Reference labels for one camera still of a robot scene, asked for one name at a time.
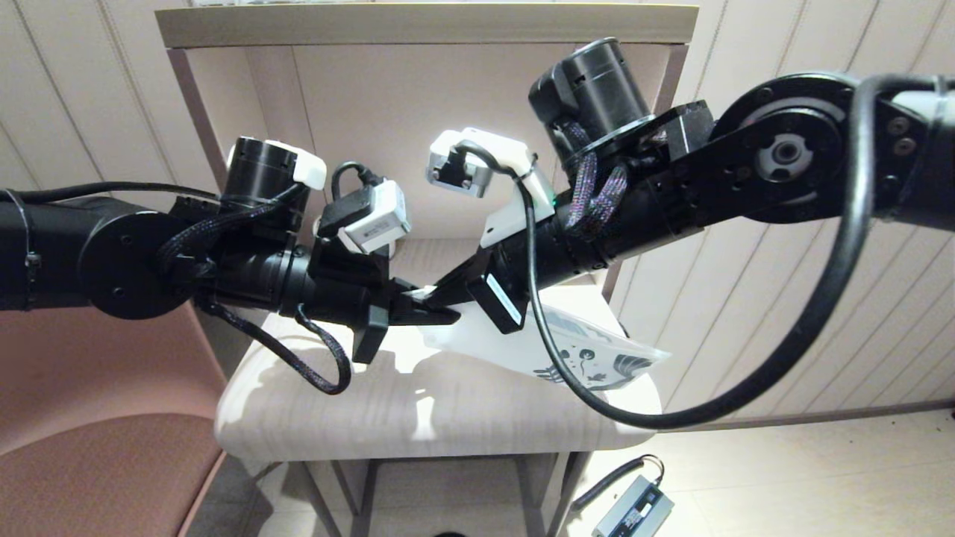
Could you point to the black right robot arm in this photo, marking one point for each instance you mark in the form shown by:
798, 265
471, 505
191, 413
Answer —
746, 164

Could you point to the white right camera bracket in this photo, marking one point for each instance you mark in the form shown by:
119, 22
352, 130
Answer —
515, 209

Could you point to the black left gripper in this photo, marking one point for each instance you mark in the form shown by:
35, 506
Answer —
336, 298

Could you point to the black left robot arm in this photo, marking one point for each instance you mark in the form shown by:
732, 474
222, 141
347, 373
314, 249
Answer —
74, 253

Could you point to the grey black power adapter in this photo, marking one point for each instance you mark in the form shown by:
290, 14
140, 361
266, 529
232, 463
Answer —
634, 511

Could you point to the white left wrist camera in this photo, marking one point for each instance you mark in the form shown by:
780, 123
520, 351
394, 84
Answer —
377, 220

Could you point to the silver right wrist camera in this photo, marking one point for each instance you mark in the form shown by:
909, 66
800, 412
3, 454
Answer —
459, 175

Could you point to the light wooden shelf desk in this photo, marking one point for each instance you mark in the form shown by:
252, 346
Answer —
448, 425

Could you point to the brown upholstered chair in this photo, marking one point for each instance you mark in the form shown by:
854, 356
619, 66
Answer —
97, 447

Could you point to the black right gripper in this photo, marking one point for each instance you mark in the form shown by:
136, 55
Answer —
552, 253

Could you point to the black left camera bracket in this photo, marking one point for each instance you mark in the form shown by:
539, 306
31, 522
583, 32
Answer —
336, 257

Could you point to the white floral plastic bag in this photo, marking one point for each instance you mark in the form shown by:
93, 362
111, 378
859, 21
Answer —
522, 343

